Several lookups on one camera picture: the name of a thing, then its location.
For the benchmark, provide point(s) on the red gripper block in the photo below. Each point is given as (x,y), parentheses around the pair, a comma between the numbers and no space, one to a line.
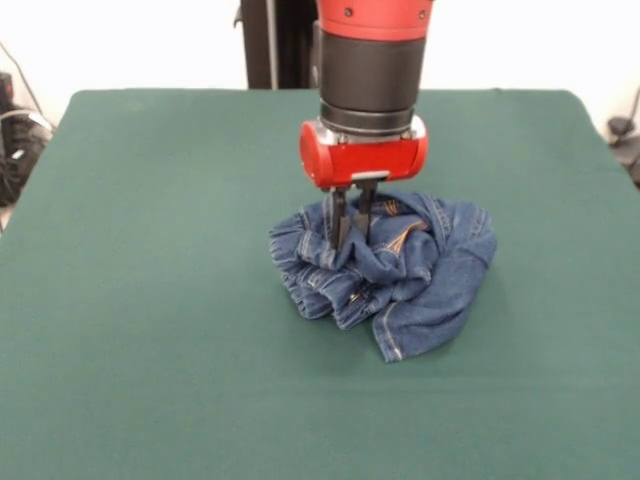
(370,157)

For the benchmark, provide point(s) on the blue denim jeans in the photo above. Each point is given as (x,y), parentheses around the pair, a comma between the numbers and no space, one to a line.
(430,280)

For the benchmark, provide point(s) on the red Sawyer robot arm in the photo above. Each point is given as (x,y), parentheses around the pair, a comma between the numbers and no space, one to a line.
(372,75)

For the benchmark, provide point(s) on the dark green table cloth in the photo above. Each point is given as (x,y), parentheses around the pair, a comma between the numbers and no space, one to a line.
(150,350)

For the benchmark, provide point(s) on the black wheeled base leg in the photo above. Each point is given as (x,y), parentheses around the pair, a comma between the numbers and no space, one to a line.
(20,150)

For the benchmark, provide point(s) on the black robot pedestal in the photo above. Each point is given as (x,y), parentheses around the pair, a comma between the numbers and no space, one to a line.
(257,45)

